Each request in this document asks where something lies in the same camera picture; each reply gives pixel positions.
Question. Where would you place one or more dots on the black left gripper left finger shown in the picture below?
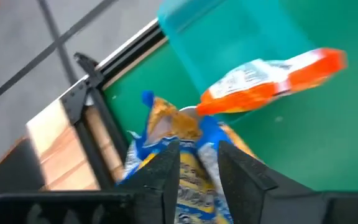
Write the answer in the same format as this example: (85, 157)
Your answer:
(148, 202)

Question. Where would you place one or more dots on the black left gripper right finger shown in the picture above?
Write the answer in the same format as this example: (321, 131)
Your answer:
(250, 199)

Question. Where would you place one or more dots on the blue Maruchan noodle packet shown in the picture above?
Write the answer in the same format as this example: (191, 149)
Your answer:
(194, 174)

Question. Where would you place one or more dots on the orange Maruchan noodle packet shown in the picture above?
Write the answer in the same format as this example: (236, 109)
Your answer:
(244, 99)

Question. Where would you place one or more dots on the green table mat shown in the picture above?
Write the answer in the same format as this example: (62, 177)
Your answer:
(322, 140)

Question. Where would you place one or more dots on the black hazard-striped floor mat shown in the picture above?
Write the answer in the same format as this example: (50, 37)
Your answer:
(11, 174)

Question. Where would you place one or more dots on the teal translucent plastic bin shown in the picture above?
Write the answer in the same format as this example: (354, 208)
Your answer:
(228, 37)

